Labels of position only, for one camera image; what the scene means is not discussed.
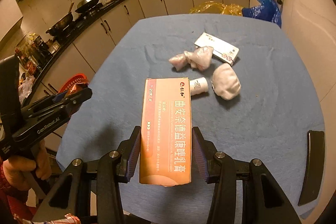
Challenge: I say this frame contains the black wok with lid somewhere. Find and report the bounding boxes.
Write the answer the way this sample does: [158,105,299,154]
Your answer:
[75,0,99,14]

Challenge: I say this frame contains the white medicine box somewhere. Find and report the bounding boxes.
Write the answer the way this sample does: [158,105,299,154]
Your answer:
[194,32,239,66]

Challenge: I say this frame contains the blue plastic bag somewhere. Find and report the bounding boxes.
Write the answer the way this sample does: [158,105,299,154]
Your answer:
[241,0,282,28]

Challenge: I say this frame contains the black frying pan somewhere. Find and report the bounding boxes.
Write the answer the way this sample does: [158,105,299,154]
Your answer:
[46,2,74,36]

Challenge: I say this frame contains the crumpled white paper ball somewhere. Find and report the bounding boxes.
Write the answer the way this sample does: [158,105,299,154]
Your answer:
[211,63,241,101]

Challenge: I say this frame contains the person's left hand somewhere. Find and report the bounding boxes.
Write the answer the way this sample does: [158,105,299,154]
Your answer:
[3,140,52,191]

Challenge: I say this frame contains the yellow plastic bag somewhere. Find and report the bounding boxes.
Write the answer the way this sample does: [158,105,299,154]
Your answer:
[190,1,243,16]

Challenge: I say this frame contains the orange plastic mesh basket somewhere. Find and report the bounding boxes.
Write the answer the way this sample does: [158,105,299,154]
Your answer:
[58,73,89,94]

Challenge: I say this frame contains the blue table cloth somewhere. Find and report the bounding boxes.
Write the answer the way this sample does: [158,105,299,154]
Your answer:
[56,14,325,214]

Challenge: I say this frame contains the dark red foil wrapper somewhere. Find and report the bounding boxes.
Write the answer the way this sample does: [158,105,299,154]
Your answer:
[65,80,88,97]

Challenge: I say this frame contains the pink orange medicine box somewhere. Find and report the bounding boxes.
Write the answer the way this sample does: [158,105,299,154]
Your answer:
[139,77,192,187]

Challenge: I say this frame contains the small white pill bottle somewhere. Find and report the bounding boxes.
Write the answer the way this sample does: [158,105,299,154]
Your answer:
[190,77,209,96]

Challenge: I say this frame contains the black smartphone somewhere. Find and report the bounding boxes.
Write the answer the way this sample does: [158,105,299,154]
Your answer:
[298,130,325,206]

